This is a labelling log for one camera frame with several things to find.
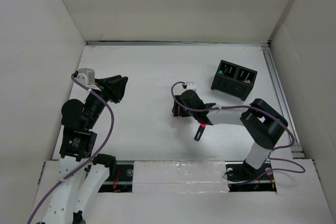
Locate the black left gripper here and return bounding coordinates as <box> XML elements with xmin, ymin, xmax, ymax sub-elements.
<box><xmin>85</xmin><ymin>74</ymin><xmax>128</xmax><ymax>129</ymax></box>

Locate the pink highlighter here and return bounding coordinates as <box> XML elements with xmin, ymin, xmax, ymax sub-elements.
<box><xmin>174</xmin><ymin>107</ymin><xmax>180</xmax><ymax>117</ymax></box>

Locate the red cap black highlighter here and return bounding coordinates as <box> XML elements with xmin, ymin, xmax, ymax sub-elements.
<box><xmin>194</xmin><ymin>124</ymin><xmax>206</xmax><ymax>141</ymax></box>

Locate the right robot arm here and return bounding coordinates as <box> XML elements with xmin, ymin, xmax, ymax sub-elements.
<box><xmin>172</xmin><ymin>90</ymin><xmax>288</xmax><ymax>182</ymax></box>

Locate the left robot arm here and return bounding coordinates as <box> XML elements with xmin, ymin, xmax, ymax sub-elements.
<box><xmin>41</xmin><ymin>72</ymin><xmax>128</xmax><ymax>223</ymax></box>

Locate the black two-compartment organizer box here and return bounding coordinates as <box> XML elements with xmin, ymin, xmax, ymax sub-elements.
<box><xmin>211</xmin><ymin>60</ymin><xmax>258</xmax><ymax>101</ymax></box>

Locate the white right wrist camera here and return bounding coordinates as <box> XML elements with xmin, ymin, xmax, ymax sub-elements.
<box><xmin>182</xmin><ymin>82</ymin><xmax>197</xmax><ymax>91</ymax></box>

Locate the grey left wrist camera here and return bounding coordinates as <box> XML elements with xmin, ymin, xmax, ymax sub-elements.
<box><xmin>74</xmin><ymin>68</ymin><xmax>96</xmax><ymax>89</ymax></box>

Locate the aluminium rail back edge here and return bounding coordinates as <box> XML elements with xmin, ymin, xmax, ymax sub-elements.
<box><xmin>86</xmin><ymin>41</ymin><xmax>269</xmax><ymax>47</ymax></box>

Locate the aluminium rail edge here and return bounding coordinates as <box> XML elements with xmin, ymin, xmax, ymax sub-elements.
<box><xmin>261</xmin><ymin>44</ymin><xmax>306</xmax><ymax>159</ymax></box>
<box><xmin>86</xmin><ymin>41</ymin><xmax>269</xmax><ymax>47</ymax></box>

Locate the aluminium rail right edge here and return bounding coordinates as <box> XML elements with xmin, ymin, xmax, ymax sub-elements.
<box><xmin>261</xmin><ymin>44</ymin><xmax>306</xmax><ymax>159</ymax></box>

